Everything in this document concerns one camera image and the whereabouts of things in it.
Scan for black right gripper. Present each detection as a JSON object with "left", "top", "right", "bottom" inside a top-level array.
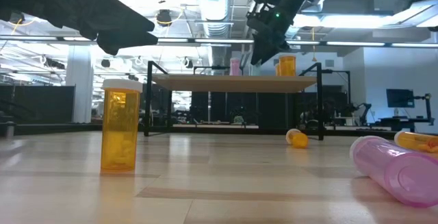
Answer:
[{"left": 246, "top": 0, "right": 302, "bottom": 66}]

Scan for pink medicine bottle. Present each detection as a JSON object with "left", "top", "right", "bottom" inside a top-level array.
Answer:
[
  {"left": 349, "top": 135, "right": 438, "bottom": 208},
  {"left": 229, "top": 57, "right": 242, "bottom": 77}
]

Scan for small orange medicine bottle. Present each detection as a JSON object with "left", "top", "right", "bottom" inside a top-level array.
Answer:
[
  {"left": 394, "top": 130, "right": 438, "bottom": 155},
  {"left": 285, "top": 128, "right": 309, "bottom": 149},
  {"left": 100, "top": 78, "right": 144, "bottom": 174}
]

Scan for black monitor on arm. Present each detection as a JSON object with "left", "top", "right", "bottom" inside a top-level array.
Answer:
[{"left": 386, "top": 88, "right": 433, "bottom": 124}]

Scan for wooden shelf black metal legs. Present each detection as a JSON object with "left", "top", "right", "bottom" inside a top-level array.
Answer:
[{"left": 143, "top": 61, "right": 325, "bottom": 142}]

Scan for black ceiling spotlight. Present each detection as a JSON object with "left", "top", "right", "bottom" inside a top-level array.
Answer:
[
  {"left": 8, "top": 11, "right": 27, "bottom": 25},
  {"left": 156, "top": 9, "right": 173, "bottom": 27}
]

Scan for long LED light bar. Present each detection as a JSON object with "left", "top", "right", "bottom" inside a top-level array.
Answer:
[{"left": 0, "top": 35, "right": 438, "bottom": 46}]

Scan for white building column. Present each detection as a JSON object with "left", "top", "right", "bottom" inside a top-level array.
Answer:
[{"left": 65, "top": 45, "right": 96, "bottom": 124}]

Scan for black partition panel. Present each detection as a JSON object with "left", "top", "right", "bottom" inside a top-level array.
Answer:
[{"left": 0, "top": 85, "right": 76, "bottom": 125}]

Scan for black standing desk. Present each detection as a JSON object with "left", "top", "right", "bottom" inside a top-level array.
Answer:
[{"left": 376, "top": 116, "right": 435, "bottom": 132}]

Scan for silver ventilation duct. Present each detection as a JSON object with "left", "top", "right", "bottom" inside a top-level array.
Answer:
[{"left": 194, "top": 0, "right": 237, "bottom": 67}]

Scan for black aluminium table frame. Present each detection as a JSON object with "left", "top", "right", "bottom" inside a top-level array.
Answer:
[{"left": 0, "top": 123, "right": 398, "bottom": 139}]

